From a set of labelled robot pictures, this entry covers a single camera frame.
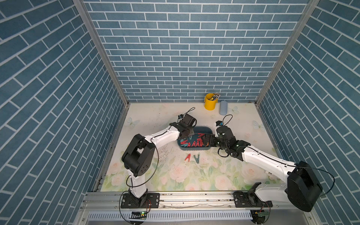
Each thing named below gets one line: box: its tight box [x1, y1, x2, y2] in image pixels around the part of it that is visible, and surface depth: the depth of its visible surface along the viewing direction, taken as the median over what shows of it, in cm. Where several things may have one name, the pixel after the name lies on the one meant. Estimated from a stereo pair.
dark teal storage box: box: [177, 126, 214, 151], surface depth 96 cm
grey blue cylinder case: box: [219, 100, 228, 116], surface depth 118 cm
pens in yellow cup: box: [210, 91, 221, 101], surface depth 106 cm
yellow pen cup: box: [203, 92, 218, 111], surface depth 116 cm
